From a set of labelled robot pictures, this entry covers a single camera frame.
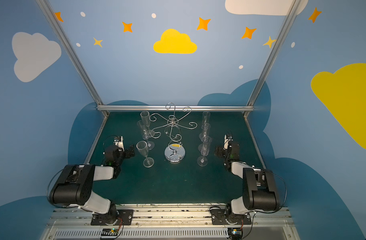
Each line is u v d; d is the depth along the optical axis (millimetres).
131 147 878
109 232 731
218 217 749
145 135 931
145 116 936
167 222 735
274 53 849
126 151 857
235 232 733
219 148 862
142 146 810
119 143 826
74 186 453
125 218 743
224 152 835
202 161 950
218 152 873
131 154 883
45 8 690
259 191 449
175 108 782
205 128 903
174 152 965
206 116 906
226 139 852
